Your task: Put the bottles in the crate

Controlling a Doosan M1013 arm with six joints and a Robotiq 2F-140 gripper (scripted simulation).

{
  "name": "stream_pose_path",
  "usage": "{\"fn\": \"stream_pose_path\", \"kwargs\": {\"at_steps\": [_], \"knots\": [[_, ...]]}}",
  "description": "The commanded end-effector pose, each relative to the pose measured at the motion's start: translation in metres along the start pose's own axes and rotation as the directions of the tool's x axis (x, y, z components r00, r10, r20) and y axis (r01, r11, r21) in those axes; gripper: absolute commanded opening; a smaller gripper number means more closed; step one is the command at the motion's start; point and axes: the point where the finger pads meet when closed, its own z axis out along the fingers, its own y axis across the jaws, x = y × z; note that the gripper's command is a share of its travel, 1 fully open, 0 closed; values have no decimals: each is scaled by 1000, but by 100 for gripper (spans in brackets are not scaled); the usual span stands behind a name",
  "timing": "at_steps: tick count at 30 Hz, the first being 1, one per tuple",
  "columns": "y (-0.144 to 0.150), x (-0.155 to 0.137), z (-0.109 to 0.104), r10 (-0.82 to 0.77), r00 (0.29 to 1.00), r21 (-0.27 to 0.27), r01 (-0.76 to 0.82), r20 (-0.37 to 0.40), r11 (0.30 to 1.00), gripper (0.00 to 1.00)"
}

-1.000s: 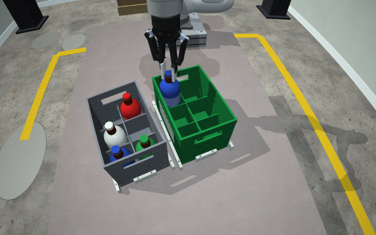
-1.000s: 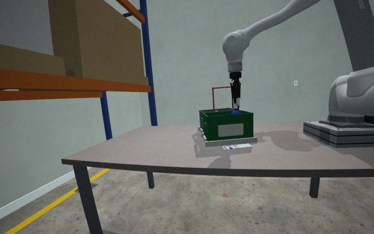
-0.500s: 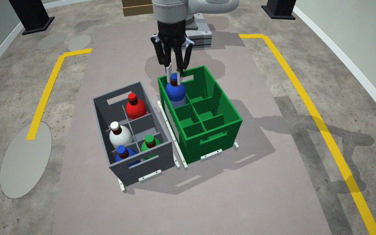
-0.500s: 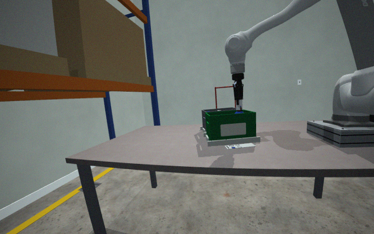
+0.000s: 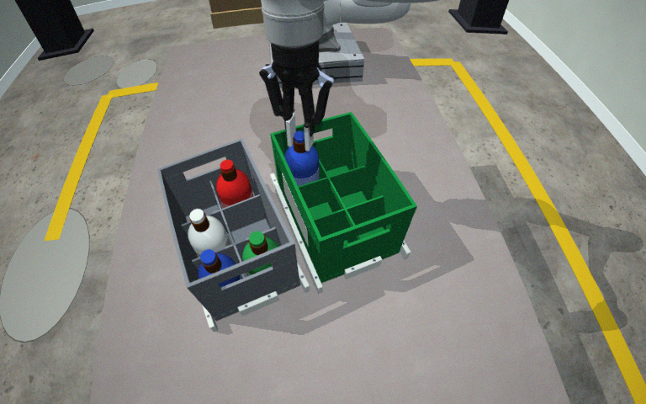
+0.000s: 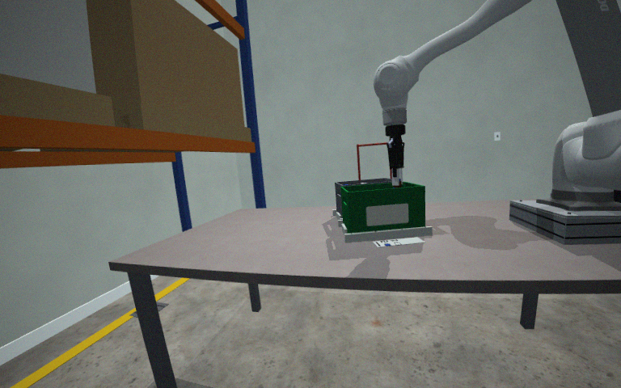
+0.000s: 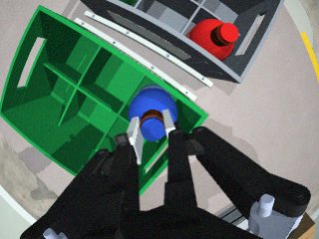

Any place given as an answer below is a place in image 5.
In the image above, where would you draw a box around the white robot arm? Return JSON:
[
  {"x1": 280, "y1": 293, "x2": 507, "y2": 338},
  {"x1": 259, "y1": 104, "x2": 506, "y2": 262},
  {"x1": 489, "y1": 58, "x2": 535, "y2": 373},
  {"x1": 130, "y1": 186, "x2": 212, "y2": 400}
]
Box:
[{"x1": 261, "y1": 0, "x2": 438, "y2": 52}]

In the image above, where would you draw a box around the red bottle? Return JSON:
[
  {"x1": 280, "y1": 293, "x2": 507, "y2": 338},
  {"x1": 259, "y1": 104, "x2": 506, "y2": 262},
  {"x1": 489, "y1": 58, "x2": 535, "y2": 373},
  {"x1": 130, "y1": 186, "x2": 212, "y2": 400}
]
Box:
[{"x1": 216, "y1": 160, "x2": 254, "y2": 208}]

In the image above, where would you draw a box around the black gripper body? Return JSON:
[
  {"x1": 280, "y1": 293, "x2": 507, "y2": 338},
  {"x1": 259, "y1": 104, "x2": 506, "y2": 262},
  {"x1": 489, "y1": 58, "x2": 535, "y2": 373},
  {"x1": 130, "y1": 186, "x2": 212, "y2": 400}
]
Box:
[{"x1": 271, "y1": 40, "x2": 321, "y2": 88}]

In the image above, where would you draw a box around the grey divided crate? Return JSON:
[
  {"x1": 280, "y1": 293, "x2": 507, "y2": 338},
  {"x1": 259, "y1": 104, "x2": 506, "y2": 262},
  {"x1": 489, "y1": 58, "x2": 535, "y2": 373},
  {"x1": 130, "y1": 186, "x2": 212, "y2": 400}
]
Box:
[{"x1": 161, "y1": 152, "x2": 300, "y2": 321}]

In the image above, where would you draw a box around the green plastic crate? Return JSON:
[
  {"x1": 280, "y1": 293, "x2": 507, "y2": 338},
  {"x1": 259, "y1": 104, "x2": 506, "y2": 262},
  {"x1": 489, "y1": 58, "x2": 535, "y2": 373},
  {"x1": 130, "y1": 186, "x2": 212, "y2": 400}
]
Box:
[{"x1": 273, "y1": 122, "x2": 417, "y2": 283}]

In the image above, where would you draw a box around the blue plastic bottle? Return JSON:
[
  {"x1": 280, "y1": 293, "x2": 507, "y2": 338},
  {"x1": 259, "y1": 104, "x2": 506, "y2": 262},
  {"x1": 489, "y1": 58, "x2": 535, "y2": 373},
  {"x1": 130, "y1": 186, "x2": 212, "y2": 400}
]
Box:
[
  {"x1": 284, "y1": 131, "x2": 319, "y2": 186},
  {"x1": 198, "y1": 249, "x2": 243, "y2": 287}
]

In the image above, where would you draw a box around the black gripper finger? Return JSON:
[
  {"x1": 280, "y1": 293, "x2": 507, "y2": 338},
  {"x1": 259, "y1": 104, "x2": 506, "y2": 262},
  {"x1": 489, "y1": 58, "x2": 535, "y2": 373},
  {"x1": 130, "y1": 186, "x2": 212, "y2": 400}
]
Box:
[
  {"x1": 259, "y1": 64, "x2": 296, "y2": 147},
  {"x1": 296, "y1": 68, "x2": 336, "y2": 152}
]

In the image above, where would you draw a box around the white bottle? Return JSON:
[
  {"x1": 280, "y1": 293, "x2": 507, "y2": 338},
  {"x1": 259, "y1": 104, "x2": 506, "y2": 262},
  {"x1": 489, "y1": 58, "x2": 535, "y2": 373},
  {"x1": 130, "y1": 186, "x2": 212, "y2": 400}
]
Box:
[{"x1": 188, "y1": 209, "x2": 231, "y2": 257}]

